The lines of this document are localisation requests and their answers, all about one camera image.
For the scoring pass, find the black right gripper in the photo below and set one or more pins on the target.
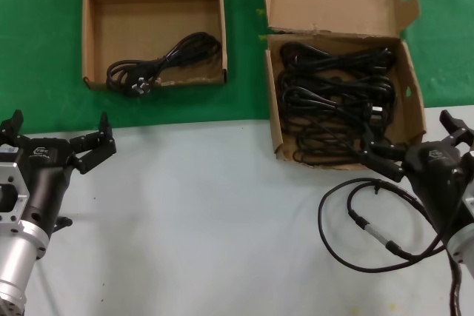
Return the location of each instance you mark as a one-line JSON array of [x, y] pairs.
[[435, 179]]

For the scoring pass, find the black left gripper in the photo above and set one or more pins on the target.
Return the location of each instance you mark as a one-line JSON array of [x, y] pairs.
[[48, 175]]

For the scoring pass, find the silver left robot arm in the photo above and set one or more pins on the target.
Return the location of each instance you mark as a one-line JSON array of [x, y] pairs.
[[18, 264]]

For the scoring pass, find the shallow open cardboard box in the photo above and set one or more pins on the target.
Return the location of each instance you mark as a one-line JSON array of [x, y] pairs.
[[148, 16]]

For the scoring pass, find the green cloth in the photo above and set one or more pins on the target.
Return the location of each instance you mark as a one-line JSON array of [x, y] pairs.
[[37, 35]]

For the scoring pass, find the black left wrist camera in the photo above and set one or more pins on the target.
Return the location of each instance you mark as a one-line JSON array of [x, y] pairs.
[[9, 149]]

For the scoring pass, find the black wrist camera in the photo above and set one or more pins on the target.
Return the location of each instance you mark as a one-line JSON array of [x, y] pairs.
[[471, 154], [9, 149]]

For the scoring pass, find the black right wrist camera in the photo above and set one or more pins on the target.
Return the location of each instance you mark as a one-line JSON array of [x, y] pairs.
[[471, 154]]

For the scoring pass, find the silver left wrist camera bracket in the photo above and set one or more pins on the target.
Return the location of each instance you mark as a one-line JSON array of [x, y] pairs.
[[13, 194]]

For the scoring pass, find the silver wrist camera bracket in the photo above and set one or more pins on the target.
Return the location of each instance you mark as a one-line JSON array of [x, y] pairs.
[[469, 205], [13, 194]]

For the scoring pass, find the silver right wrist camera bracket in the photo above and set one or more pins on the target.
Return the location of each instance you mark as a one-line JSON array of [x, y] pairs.
[[469, 205]]

